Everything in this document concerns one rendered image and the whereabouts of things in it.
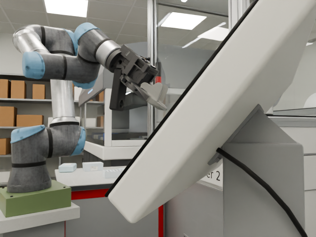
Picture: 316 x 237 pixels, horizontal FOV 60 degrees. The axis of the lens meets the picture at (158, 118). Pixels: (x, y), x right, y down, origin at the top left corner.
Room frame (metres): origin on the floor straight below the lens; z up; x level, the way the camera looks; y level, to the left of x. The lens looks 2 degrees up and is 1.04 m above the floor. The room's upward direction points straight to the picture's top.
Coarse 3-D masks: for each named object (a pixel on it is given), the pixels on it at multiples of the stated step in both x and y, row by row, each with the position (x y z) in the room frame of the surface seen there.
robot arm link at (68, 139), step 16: (48, 32) 1.08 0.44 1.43; (64, 32) 1.12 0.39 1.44; (48, 48) 1.09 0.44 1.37; (64, 48) 1.10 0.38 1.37; (64, 80) 1.10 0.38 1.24; (64, 96) 1.09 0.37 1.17; (64, 112) 1.08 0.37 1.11; (64, 128) 1.06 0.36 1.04; (80, 128) 1.11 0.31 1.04; (64, 144) 1.05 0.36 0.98; (80, 144) 1.08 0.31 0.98
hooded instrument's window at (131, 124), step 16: (96, 96) 2.51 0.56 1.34; (128, 96) 2.24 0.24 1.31; (80, 112) 3.73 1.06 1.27; (96, 112) 2.50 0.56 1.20; (112, 112) 2.19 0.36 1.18; (128, 112) 2.24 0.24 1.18; (144, 112) 2.29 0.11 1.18; (96, 128) 2.49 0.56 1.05; (112, 128) 2.19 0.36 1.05; (128, 128) 2.24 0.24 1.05; (144, 128) 2.29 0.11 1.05
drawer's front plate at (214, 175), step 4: (220, 168) 1.08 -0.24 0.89; (220, 172) 1.08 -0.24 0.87; (208, 176) 1.16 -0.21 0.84; (212, 176) 1.14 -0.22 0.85; (216, 176) 1.11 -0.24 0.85; (220, 176) 1.08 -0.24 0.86; (204, 180) 1.19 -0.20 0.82; (208, 180) 1.16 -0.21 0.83; (212, 180) 1.14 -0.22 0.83; (216, 180) 1.11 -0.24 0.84; (220, 180) 1.08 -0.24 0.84; (216, 184) 1.11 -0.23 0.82; (220, 184) 1.08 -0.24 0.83
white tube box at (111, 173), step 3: (105, 171) 1.62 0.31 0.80; (108, 171) 1.62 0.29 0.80; (111, 171) 1.62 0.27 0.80; (114, 171) 1.60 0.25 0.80; (117, 171) 1.61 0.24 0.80; (120, 171) 1.61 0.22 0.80; (105, 174) 1.58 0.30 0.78; (108, 174) 1.59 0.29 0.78; (111, 174) 1.60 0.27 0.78; (114, 174) 1.60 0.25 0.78; (117, 174) 1.61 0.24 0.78; (105, 177) 1.58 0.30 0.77; (108, 177) 1.59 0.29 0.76; (111, 177) 1.60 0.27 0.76; (114, 177) 1.60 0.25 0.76; (117, 177) 1.61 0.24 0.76
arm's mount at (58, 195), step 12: (0, 192) 0.98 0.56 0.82; (36, 192) 0.95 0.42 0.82; (48, 192) 0.96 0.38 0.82; (60, 192) 0.99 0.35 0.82; (0, 204) 0.97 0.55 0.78; (12, 204) 0.89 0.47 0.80; (24, 204) 0.92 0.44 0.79; (36, 204) 0.94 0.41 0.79; (48, 204) 0.96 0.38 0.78; (60, 204) 0.99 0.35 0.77; (12, 216) 0.90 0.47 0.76
